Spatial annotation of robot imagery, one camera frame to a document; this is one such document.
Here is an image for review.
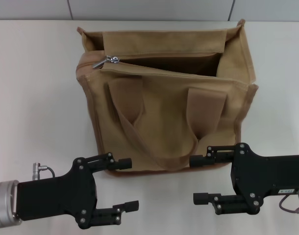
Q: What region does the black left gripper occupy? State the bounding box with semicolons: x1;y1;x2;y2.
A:
16;152;140;230

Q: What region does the khaki canvas food bag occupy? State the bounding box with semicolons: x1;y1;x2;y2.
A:
75;19;259;175

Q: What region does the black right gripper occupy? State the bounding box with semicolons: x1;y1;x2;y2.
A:
189;143;299;215

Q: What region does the silver metal zipper pull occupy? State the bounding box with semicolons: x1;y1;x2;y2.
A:
92;55;120;70

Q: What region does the left gripper cable with plug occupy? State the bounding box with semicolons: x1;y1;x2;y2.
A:
31;162;57;181

